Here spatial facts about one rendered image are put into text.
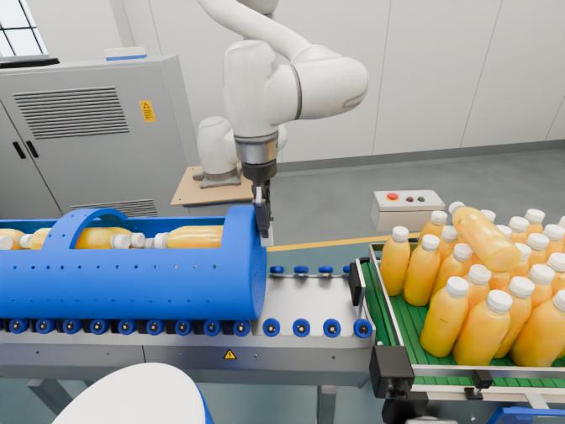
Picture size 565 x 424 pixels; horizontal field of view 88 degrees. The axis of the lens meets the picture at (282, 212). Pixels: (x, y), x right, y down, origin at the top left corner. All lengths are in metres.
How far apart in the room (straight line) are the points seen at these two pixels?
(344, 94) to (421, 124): 3.49
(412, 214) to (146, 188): 2.04
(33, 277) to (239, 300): 0.46
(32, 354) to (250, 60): 0.96
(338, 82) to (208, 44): 2.90
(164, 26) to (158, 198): 1.73
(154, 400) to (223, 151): 0.91
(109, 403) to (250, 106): 0.59
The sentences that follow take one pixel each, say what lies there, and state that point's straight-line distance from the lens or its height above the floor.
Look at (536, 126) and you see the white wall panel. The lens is 5.02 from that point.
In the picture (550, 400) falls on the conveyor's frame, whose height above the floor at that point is 0.90.
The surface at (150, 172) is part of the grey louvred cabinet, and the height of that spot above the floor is 0.70.
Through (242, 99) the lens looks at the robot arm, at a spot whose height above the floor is 1.49.
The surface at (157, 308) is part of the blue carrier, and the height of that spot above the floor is 1.08.
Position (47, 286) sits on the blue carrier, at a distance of 0.84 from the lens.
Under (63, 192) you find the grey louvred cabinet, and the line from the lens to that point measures 2.84.
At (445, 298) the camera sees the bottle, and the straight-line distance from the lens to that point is 0.74.
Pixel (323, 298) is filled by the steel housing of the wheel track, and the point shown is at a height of 0.93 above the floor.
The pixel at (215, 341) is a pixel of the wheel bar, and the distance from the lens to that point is 0.84.
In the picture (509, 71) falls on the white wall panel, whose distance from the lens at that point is 4.47.
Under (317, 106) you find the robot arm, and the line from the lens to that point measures 0.59.
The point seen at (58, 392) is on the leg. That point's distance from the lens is 1.47.
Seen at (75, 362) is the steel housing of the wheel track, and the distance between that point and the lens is 1.06.
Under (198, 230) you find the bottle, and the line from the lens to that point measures 0.71.
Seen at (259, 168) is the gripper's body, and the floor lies 1.36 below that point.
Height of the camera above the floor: 1.60
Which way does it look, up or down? 33 degrees down
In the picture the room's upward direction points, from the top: 4 degrees counter-clockwise
